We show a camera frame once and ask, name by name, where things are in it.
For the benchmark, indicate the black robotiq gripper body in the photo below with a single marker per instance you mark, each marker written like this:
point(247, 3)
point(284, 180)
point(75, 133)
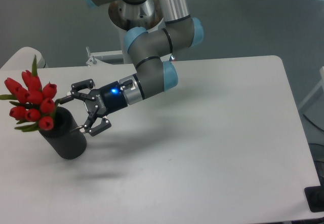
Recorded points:
point(108, 98)

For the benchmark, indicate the red tulip bouquet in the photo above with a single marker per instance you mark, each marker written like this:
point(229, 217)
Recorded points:
point(34, 108)

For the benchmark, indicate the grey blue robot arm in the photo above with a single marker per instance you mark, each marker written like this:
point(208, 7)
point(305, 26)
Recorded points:
point(145, 50)

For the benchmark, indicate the black ribbed cylindrical vase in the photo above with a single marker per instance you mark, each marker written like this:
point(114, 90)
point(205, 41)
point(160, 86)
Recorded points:
point(68, 144)

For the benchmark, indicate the white rounded chair back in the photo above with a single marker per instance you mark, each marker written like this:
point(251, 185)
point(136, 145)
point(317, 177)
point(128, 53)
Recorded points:
point(23, 59)

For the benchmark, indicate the black device at table edge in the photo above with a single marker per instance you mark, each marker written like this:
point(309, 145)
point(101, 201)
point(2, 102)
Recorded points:
point(314, 196)

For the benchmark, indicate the white furniture frame right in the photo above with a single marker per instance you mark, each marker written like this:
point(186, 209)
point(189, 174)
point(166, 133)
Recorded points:
point(315, 93)

